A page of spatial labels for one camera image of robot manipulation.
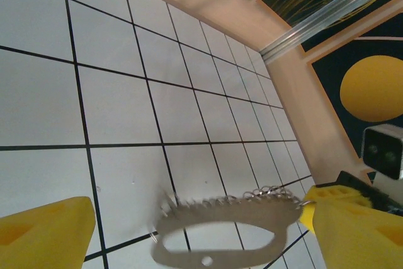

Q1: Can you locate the dark panel, yellow oval, feather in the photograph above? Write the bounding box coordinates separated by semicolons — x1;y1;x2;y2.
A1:
310;37;403;169

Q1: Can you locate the aluminium frame post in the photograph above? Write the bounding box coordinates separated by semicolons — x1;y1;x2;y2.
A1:
261;0;403;62

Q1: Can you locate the clear plastic bag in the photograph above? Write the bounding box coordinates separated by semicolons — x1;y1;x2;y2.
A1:
150;185;305;266

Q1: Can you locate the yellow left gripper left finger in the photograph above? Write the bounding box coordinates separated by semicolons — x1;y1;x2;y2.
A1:
0;196;96;269

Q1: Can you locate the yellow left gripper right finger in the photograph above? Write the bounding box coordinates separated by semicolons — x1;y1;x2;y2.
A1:
313;205;403;269

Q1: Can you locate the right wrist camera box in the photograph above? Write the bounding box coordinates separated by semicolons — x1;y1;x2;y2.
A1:
360;125;403;180

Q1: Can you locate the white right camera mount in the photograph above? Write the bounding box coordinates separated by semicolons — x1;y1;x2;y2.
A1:
374;171;403;207

